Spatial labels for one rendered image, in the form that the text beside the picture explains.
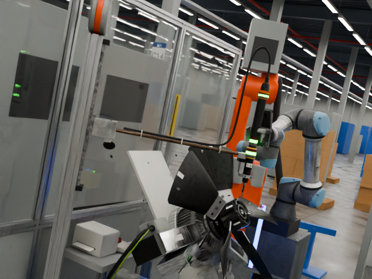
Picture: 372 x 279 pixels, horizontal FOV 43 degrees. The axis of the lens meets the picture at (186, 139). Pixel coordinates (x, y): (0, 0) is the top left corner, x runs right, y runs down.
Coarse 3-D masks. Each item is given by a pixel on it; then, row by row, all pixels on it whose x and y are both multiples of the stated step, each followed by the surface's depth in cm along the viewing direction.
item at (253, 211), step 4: (244, 200) 223; (248, 200) 225; (248, 204) 220; (252, 204) 222; (248, 208) 214; (252, 208) 216; (256, 208) 219; (252, 212) 209; (256, 212) 212; (260, 212) 215; (264, 212) 220; (252, 216) 202; (256, 216) 205; (260, 216) 209; (264, 216) 212; (268, 216) 217; (268, 220) 211; (272, 220) 215; (276, 224) 215
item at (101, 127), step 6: (96, 120) 187; (102, 120) 187; (108, 120) 190; (90, 126) 188; (96, 126) 187; (102, 126) 188; (108, 126) 188; (114, 126) 188; (90, 132) 189; (96, 132) 188; (102, 132) 188; (108, 132) 188; (114, 132) 188
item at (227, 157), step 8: (200, 144) 208; (200, 152) 206; (208, 152) 207; (216, 152) 208; (200, 160) 204; (208, 160) 205; (216, 160) 206; (224, 160) 207; (232, 160) 210; (208, 168) 203; (216, 168) 203; (224, 168) 204; (232, 168) 206; (216, 176) 201; (224, 176) 202; (232, 176) 203; (216, 184) 199; (224, 184) 200; (232, 184) 201
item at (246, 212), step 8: (232, 200) 189; (240, 200) 193; (224, 208) 189; (232, 208) 186; (240, 208) 192; (208, 216) 190; (224, 216) 187; (232, 216) 186; (240, 216) 187; (248, 216) 193; (216, 224) 190; (224, 224) 187; (232, 224) 186; (240, 224) 186; (248, 224) 188; (216, 232) 188
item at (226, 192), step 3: (225, 189) 199; (228, 189) 199; (219, 192) 198; (222, 192) 198; (225, 192) 198; (228, 192) 199; (231, 192) 199; (219, 195) 197; (225, 195) 198; (231, 195) 198; (222, 198) 197; (225, 198) 197; (228, 198) 197; (231, 198) 197
